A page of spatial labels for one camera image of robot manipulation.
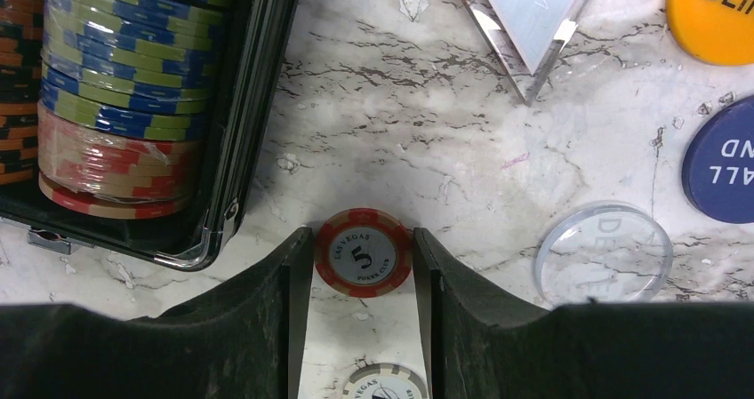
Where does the red poker chip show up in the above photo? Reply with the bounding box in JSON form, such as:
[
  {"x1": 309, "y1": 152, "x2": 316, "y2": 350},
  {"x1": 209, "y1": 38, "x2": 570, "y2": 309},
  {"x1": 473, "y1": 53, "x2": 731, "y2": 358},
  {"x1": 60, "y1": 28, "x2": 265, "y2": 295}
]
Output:
[{"x1": 314, "y1": 208, "x2": 413, "y2": 299}]

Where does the clear plastic triangle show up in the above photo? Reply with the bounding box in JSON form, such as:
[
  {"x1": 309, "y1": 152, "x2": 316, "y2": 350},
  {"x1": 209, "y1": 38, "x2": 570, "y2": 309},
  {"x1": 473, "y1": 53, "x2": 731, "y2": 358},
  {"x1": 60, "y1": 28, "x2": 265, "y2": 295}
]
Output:
[{"x1": 461, "y1": 0, "x2": 590, "y2": 106}]

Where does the orange black chip stack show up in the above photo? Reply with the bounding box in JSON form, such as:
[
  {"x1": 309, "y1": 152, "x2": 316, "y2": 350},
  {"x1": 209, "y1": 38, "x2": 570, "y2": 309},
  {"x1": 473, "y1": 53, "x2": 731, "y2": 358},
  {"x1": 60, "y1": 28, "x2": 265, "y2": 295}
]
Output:
[{"x1": 1, "y1": 0, "x2": 44, "y2": 185}]

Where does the black poker case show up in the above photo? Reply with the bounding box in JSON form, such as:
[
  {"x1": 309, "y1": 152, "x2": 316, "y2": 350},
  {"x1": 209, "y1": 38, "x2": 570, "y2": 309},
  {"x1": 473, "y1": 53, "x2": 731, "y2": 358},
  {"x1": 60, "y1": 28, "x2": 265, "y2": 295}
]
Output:
[{"x1": 1, "y1": 0, "x2": 298, "y2": 271}]

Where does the white poker chip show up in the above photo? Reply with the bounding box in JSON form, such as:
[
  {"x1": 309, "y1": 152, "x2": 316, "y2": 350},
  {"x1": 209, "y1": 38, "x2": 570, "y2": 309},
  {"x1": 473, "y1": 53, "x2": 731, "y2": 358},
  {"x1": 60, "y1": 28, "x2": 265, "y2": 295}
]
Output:
[{"x1": 341, "y1": 363, "x2": 429, "y2": 399}]

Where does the blue dealer button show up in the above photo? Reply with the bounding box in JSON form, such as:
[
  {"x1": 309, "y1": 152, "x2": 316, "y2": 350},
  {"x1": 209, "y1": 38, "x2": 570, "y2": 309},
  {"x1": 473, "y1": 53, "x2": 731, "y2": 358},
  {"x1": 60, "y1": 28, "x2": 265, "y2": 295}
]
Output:
[{"x1": 681, "y1": 96, "x2": 753, "y2": 224}]

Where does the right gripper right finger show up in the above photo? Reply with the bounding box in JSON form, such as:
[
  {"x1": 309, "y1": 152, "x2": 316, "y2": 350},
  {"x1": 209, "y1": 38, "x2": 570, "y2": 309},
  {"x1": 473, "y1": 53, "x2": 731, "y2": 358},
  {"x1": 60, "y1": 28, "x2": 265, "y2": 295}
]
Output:
[{"x1": 413, "y1": 228, "x2": 753, "y2": 398}]

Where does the clear dealer button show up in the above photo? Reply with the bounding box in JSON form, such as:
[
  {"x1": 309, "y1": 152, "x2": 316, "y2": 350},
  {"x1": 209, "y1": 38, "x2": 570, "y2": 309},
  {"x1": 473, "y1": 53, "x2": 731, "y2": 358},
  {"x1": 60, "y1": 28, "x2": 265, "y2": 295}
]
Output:
[{"x1": 533, "y1": 201, "x2": 674, "y2": 307}]

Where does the purple green chip stack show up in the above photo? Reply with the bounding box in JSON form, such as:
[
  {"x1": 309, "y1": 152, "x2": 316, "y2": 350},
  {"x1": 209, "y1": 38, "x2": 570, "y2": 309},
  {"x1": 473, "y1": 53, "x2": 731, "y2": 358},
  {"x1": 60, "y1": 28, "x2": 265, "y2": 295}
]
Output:
[{"x1": 37, "y1": 0, "x2": 234, "y2": 220}]

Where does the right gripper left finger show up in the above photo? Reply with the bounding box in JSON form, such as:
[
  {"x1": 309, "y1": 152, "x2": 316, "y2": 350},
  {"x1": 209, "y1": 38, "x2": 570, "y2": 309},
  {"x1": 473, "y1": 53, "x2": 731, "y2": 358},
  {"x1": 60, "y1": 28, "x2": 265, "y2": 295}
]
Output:
[{"x1": 1, "y1": 227, "x2": 314, "y2": 398}]

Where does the orange dealer button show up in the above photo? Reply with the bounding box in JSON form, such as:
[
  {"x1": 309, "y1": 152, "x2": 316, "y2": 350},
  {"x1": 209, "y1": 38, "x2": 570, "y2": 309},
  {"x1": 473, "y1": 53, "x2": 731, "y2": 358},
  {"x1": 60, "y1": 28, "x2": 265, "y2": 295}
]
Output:
[{"x1": 666, "y1": 0, "x2": 753, "y2": 66}]

